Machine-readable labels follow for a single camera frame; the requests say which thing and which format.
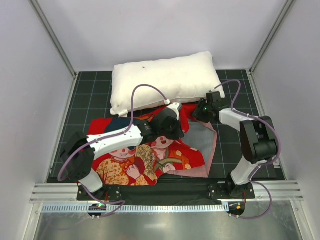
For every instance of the white pillow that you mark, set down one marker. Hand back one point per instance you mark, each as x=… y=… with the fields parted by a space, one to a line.
x=146 y=84

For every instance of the white slotted cable duct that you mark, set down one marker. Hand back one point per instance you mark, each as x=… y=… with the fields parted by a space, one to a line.
x=97 y=207

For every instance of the red cartoon print pillowcase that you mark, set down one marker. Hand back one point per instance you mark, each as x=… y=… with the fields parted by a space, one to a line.
x=143 y=165

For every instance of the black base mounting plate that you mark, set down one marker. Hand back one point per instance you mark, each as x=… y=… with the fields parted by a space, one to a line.
x=170 y=191

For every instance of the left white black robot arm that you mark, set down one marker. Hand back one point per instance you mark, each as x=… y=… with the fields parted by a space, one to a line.
x=82 y=150

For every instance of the left aluminium frame post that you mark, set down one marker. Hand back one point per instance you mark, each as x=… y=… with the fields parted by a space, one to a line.
x=52 y=35

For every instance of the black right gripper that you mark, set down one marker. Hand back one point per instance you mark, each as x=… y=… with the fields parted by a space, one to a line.
x=200 y=113

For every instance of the black grid cutting mat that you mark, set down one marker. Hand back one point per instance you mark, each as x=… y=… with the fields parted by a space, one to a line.
x=91 y=96

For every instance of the aluminium frame post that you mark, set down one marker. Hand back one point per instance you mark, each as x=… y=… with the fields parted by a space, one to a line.
x=52 y=35
x=280 y=19

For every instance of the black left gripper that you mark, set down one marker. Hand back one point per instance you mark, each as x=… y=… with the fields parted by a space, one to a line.
x=173 y=129

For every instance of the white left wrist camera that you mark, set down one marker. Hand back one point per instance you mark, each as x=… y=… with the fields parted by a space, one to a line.
x=175 y=107

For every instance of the aluminium front rail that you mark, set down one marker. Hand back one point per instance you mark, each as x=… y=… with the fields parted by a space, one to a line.
x=66 y=192

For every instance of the right aluminium frame post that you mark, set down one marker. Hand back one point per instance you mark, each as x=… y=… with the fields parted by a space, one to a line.
x=280 y=19

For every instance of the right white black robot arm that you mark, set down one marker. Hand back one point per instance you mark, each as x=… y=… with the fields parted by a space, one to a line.
x=258 y=140

